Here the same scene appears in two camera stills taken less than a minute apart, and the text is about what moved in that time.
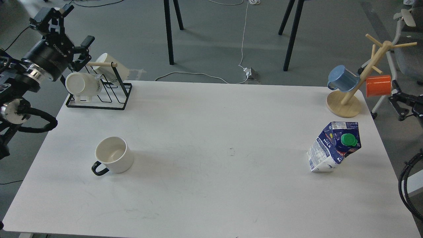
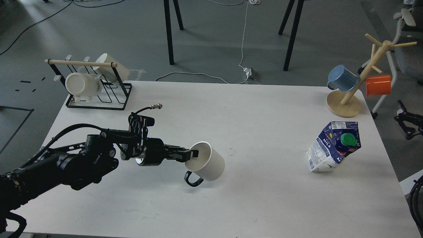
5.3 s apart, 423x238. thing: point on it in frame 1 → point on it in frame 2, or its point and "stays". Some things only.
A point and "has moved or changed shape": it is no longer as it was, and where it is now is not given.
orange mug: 379,85 stays
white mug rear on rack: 112,73 stays
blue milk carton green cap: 334,144 stays
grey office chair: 408,60 stays
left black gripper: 54,55 → 154,151
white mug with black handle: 114,153 has moved or changed shape
